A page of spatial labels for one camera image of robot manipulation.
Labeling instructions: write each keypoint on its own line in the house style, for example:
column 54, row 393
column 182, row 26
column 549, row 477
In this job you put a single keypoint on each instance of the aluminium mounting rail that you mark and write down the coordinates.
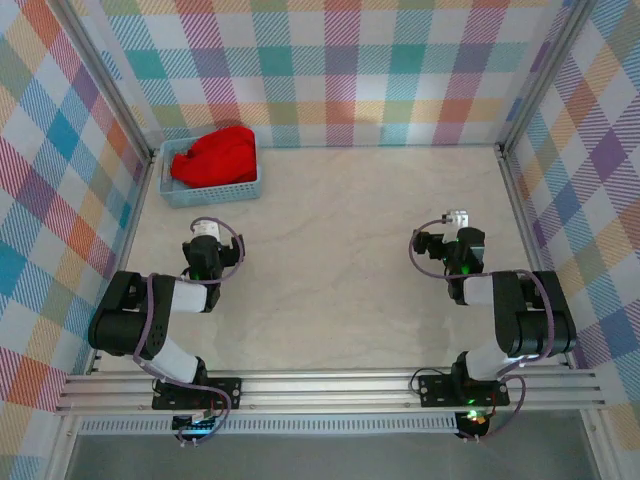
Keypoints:
column 325, row 392

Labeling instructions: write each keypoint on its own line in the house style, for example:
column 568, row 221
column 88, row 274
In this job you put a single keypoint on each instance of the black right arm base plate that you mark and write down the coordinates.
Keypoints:
column 435, row 390

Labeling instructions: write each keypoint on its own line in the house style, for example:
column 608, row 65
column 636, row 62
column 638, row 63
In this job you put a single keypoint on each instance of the red t-shirt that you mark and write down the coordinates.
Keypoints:
column 215, row 157

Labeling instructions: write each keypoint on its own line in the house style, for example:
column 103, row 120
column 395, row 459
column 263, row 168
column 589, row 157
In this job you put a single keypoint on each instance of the light blue plastic basket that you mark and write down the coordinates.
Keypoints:
column 215, row 197

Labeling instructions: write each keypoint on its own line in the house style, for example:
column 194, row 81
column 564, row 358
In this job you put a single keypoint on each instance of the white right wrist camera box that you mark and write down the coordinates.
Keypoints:
column 457, row 218

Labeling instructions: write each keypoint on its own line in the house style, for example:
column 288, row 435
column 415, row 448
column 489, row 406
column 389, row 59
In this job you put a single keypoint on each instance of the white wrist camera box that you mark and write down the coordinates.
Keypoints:
column 457, row 218
column 206, row 230

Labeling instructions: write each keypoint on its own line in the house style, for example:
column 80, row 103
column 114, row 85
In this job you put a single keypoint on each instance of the aluminium table side rail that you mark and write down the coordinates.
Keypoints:
column 531, row 240
column 127, row 250

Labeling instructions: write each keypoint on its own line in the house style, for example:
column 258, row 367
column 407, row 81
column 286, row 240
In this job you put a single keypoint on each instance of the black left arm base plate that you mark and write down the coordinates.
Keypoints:
column 227, row 392

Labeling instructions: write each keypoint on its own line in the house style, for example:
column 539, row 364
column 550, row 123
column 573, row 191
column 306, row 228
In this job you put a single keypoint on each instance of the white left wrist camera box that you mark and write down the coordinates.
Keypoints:
column 206, row 230

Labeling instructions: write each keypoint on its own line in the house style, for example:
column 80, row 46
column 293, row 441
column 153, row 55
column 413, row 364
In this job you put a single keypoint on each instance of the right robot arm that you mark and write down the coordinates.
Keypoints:
column 540, row 325

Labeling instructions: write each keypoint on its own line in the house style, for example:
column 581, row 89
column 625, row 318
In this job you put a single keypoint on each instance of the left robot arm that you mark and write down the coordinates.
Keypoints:
column 120, row 325

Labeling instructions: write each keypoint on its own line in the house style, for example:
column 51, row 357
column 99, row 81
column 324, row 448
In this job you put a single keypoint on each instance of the aluminium frame post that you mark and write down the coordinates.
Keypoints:
column 544, row 75
column 114, row 85

